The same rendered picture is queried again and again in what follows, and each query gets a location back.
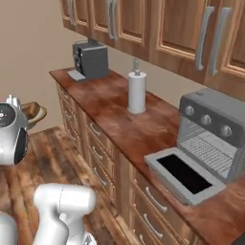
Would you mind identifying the grey toaster oven door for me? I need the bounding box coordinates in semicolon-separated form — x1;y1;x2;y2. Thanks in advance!
144;146;228;207

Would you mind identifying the silver toaster oven knob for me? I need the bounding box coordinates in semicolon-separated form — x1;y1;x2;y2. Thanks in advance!
200;114;212;126
220;124;233;138
184;105;195;117

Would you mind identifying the grey toaster oven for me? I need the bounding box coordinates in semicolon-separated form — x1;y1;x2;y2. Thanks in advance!
144;87;245;207

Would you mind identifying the wooden drawer front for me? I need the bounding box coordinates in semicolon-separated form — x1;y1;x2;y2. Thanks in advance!
129;196;180;245
56;81;78;108
87;156;117;203
84;115;114;151
62;120;83;151
131;171;196;240
85;133;116;176
59;100;80;128

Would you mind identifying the white paper towel roll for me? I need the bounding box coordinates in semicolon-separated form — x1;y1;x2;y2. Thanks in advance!
126;58;148;116

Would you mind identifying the dark grey coffee machine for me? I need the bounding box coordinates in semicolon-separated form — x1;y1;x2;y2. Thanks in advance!
67;38;110;82

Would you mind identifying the brown round stool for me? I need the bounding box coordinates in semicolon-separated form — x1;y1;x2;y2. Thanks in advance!
20;100;48;131

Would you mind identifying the wooden cupboard door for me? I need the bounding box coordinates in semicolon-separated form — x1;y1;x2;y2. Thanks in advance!
204;0;245;102
112;0;151;62
90;0;113;44
148;0;212;84
72;0;94;36
59;0;74;31

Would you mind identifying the wire toaster oven rack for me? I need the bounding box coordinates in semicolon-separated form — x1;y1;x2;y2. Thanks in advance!
179;130;237;180

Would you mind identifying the grey cupboard handle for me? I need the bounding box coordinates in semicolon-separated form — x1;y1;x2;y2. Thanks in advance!
105;0;114;40
194;6;215;72
67;0;77;27
111;0;120;42
208;7;234;77

